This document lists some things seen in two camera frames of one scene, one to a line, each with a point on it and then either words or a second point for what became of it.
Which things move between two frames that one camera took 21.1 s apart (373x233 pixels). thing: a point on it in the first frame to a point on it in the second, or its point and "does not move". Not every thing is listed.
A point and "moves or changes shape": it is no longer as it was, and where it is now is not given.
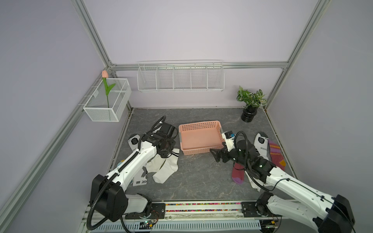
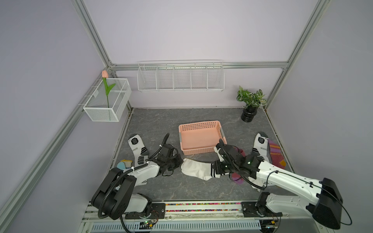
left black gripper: (165, 155) to (178, 161)
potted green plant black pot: (252, 101) does not move
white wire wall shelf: (180, 75) does not move
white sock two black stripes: (169, 167) moves or changes shape
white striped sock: (254, 184) does not move
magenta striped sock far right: (275, 155) does not move
